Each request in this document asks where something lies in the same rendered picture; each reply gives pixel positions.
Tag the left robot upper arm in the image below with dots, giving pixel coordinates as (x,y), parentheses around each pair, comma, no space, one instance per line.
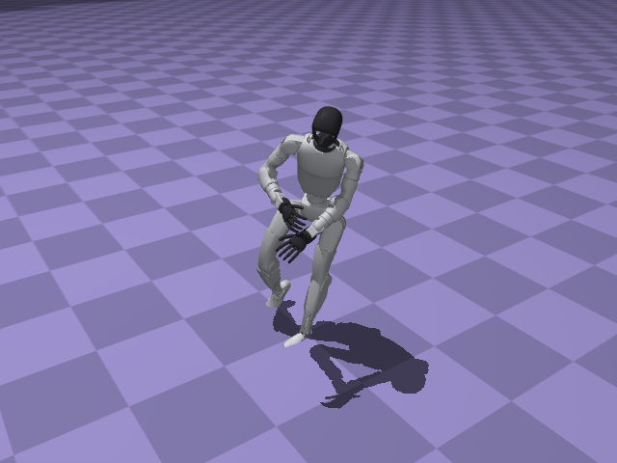
(354,165)

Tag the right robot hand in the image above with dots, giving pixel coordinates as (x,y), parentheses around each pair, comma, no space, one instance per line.
(287,210)

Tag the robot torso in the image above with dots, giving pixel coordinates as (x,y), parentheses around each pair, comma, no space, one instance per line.
(319,174)

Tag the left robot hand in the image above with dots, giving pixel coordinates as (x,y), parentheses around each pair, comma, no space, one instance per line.
(297,241)

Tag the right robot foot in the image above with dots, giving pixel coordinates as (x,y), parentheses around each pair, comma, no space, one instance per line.
(274,301)

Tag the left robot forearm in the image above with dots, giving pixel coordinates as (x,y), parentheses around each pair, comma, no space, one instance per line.
(329,216)

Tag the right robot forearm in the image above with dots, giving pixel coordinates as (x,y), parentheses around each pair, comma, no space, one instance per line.
(271,187)

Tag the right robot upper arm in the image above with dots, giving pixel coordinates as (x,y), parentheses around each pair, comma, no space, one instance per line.
(289,146)

